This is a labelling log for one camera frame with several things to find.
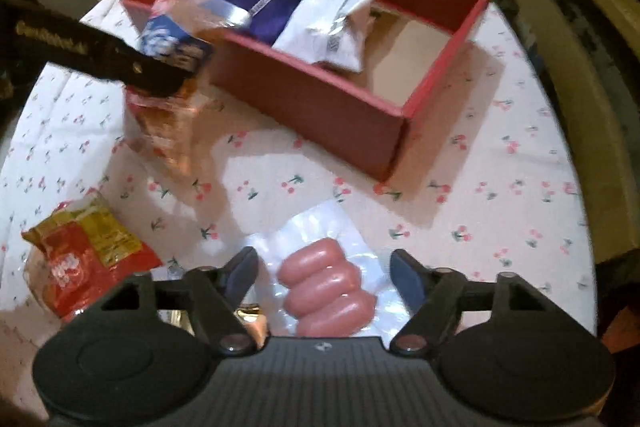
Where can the wooden media cabinet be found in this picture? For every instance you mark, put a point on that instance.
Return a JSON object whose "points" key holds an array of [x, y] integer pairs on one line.
{"points": [[565, 107]]}

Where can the silver green-label snack packet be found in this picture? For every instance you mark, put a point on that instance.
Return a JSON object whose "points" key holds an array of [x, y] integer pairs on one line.
{"points": [[330, 22]]}

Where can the dark purple snack packet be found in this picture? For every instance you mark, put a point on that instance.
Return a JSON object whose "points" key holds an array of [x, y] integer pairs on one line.
{"points": [[270, 12]]}

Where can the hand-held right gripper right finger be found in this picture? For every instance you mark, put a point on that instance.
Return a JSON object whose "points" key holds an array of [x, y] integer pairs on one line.
{"points": [[405, 279]]}

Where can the red cardboard box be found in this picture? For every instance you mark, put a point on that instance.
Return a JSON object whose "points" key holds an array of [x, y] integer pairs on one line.
{"points": [[310, 107]]}

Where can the blue white snack packet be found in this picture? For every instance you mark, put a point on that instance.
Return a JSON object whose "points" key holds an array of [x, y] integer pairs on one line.
{"points": [[165, 39]]}

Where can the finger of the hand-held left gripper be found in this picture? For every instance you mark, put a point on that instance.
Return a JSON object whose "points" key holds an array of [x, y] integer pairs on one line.
{"points": [[155, 74]]}

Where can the cherry print tablecloth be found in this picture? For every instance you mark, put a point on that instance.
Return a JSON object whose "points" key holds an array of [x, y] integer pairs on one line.
{"points": [[500, 207]]}

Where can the red yellow snack packet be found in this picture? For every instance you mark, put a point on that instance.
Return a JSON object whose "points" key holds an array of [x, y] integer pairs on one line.
{"points": [[80, 262]]}

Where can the vacuum-packed pink sausages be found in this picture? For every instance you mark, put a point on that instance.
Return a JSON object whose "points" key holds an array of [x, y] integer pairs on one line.
{"points": [[320, 282]]}

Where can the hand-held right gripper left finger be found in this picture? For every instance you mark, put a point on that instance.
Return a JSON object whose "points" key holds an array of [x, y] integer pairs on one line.
{"points": [[242, 274]]}

